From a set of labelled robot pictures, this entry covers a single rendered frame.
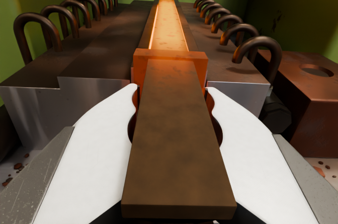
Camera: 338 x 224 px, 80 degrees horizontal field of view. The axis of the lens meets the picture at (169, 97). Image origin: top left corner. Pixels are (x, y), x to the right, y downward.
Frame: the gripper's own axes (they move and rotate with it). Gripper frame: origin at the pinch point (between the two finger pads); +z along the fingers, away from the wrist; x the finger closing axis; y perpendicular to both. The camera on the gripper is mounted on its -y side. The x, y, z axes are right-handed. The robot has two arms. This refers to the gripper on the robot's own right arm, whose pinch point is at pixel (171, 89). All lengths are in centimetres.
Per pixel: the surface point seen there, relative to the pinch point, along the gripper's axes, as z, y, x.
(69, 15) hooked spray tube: 12.8, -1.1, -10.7
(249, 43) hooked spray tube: 4.9, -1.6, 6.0
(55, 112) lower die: 2.7, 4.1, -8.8
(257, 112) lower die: 2.7, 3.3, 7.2
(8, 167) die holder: 0.8, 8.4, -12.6
